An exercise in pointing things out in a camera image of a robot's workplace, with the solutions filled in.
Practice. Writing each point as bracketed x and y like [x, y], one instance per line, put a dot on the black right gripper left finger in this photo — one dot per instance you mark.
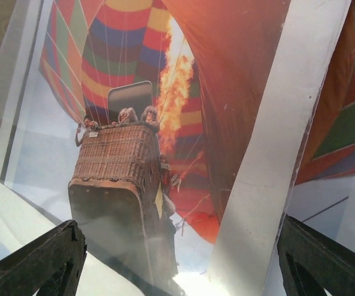
[49, 265]

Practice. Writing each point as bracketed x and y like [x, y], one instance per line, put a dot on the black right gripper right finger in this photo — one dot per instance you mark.
[312, 263]

